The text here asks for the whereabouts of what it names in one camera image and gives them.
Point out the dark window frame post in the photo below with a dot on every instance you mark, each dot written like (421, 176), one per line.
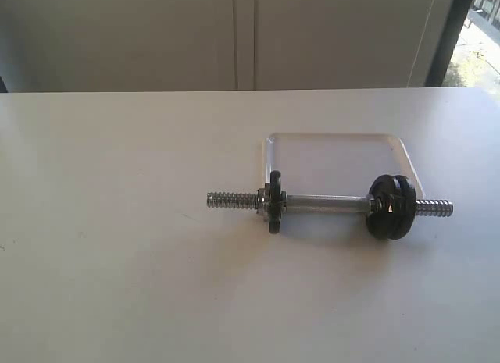
(447, 42)

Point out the chrome threaded dumbbell bar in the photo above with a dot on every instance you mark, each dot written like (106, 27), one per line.
(318, 203)

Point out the white rectangular tray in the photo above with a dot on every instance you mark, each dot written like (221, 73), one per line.
(344, 164)

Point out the black weight plate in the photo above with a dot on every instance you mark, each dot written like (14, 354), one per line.
(406, 211)
(275, 204)
(387, 220)

